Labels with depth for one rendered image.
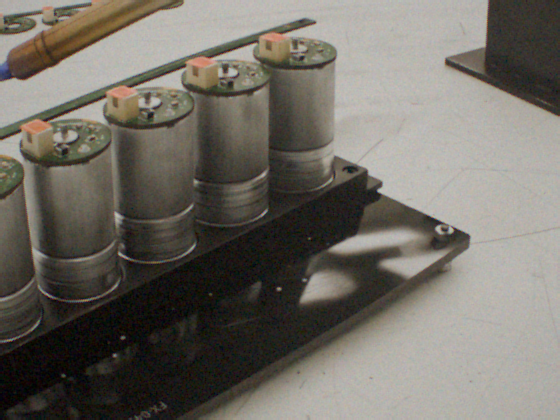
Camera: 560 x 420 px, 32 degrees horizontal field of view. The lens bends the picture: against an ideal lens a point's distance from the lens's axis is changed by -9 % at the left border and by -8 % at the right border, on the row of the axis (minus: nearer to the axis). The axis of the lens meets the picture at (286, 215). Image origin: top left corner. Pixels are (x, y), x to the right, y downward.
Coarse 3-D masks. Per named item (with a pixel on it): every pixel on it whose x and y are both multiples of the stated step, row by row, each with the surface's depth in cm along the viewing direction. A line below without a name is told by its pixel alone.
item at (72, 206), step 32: (96, 160) 25; (32, 192) 25; (64, 192) 25; (96, 192) 25; (32, 224) 26; (64, 224) 25; (96, 224) 26; (64, 256) 26; (96, 256) 26; (64, 288) 26; (96, 288) 26
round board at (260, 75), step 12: (216, 60) 30; (228, 60) 30; (240, 60) 30; (240, 72) 29; (252, 72) 29; (264, 72) 29; (228, 84) 28; (240, 84) 28; (252, 84) 28; (264, 84) 28
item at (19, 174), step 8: (0, 160) 24; (8, 160) 24; (16, 160) 24; (0, 168) 24; (8, 168) 24; (16, 168) 24; (0, 176) 23; (8, 176) 24; (16, 176) 24; (24, 176) 24; (0, 184) 23; (8, 184) 23; (16, 184) 23; (0, 192) 23; (8, 192) 23
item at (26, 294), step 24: (24, 192) 24; (0, 216) 23; (24, 216) 24; (0, 240) 23; (24, 240) 24; (0, 264) 24; (24, 264) 24; (0, 288) 24; (24, 288) 24; (0, 312) 24; (24, 312) 25; (0, 336) 25; (24, 336) 25
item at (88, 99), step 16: (272, 32) 32; (288, 32) 32; (208, 48) 31; (224, 48) 31; (176, 64) 30; (128, 80) 29; (144, 80) 29; (80, 96) 28; (96, 96) 28; (48, 112) 27; (64, 112) 27; (0, 128) 26; (16, 128) 26
